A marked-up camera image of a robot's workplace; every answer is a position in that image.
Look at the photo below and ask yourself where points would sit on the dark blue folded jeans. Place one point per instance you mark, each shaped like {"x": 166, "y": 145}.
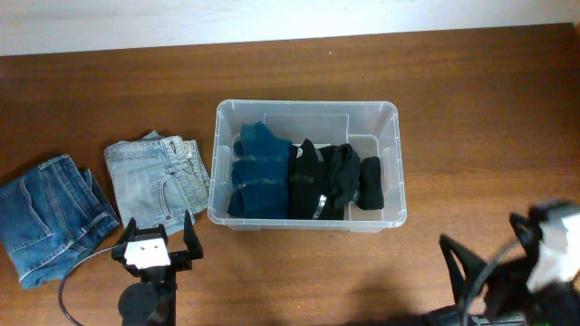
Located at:
{"x": 52, "y": 217}

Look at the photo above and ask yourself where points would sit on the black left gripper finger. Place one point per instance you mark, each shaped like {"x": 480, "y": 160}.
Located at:
{"x": 128, "y": 232}
{"x": 190, "y": 238}

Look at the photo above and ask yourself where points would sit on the dark grey garment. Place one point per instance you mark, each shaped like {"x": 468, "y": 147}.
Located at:
{"x": 351, "y": 179}

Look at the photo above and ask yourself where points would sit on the clear plastic storage container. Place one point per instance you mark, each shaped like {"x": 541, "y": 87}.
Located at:
{"x": 371, "y": 127}

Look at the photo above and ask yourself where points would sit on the black shirt with logo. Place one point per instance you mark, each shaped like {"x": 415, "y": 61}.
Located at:
{"x": 308, "y": 184}

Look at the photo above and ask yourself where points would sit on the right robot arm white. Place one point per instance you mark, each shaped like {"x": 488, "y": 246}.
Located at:
{"x": 438, "y": 267}

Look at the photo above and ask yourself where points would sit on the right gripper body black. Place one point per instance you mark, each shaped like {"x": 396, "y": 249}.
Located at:
{"x": 534, "y": 308}

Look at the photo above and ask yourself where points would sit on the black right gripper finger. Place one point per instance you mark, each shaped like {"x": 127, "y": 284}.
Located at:
{"x": 464, "y": 267}
{"x": 526, "y": 228}

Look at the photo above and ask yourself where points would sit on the light blue folded jeans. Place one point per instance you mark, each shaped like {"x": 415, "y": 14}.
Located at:
{"x": 157, "y": 180}

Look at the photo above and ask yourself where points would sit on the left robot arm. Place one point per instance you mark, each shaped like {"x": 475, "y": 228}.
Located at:
{"x": 150, "y": 301}

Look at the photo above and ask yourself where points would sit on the blue shirt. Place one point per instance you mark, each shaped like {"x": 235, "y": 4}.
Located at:
{"x": 260, "y": 175}

